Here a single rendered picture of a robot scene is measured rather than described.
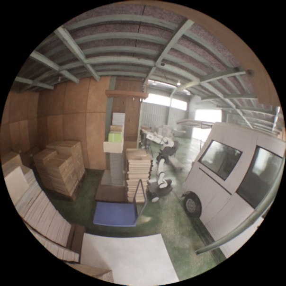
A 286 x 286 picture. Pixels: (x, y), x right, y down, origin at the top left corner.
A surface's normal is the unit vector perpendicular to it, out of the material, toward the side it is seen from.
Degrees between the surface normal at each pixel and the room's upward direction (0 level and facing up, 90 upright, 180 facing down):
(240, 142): 85
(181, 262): 0
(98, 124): 90
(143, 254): 0
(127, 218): 0
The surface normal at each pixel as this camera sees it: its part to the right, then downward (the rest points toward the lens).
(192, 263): 0.10, -0.96
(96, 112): 0.18, 0.29
